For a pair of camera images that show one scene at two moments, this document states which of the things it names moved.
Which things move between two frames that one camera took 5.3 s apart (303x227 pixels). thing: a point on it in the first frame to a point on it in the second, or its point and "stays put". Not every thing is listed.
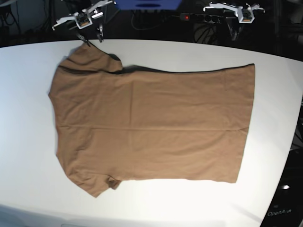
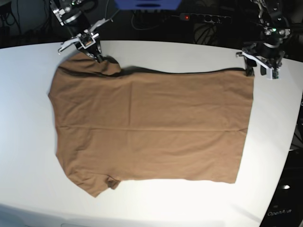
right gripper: [245, 13] to [252, 51]
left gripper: [87, 11] to [87, 40]
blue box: [147, 4] stays put
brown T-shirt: [113, 124] stays put
